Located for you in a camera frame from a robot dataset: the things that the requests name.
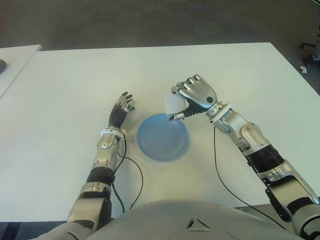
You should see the black office chair base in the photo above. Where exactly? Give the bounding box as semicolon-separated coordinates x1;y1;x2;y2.
299;42;318;60

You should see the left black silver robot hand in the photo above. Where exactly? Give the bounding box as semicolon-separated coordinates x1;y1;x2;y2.
108;91;136;130

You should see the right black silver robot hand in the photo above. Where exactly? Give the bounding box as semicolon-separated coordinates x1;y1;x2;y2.
169;73;218;123

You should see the neighbouring white table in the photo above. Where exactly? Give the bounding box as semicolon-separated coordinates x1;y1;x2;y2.
0;44;42;100

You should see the blue round plate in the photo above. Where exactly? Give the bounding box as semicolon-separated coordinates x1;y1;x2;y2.
136;112;191;163

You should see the white charger block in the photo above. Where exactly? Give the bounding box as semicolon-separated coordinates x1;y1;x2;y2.
163;93;187;116

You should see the grey robot torso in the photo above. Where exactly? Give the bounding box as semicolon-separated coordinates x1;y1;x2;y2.
49;198;302;240

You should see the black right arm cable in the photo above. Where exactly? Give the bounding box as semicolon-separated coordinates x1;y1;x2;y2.
213;125;286;230

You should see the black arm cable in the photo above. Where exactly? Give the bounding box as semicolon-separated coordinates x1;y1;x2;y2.
213;125;286;230
111;139;144;214

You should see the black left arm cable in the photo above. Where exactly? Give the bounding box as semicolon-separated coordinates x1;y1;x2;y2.
111;139;144;214

